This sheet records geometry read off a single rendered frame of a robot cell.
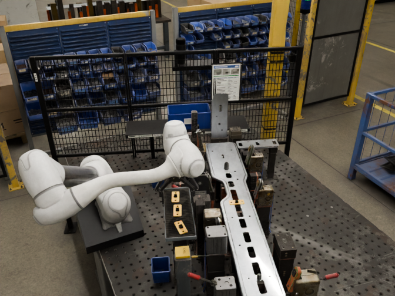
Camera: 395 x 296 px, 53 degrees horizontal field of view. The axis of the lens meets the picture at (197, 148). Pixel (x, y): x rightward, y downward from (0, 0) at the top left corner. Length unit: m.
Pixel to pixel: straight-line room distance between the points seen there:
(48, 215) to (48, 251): 1.89
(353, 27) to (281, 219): 3.45
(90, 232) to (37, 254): 1.22
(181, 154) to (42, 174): 0.57
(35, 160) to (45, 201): 0.18
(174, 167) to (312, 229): 1.29
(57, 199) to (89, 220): 0.77
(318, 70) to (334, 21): 0.61
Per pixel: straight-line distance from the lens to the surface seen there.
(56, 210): 1.71
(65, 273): 3.38
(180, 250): 1.76
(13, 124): 5.09
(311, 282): 1.84
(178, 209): 1.94
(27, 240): 3.76
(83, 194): 1.69
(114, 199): 2.20
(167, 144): 1.67
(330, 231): 2.64
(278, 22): 2.97
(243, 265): 1.93
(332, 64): 5.56
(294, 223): 2.63
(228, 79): 2.98
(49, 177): 1.73
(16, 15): 8.71
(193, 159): 1.53
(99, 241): 2.44
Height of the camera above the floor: 2.41
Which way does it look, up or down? 31 degrees down
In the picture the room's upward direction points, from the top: straight up
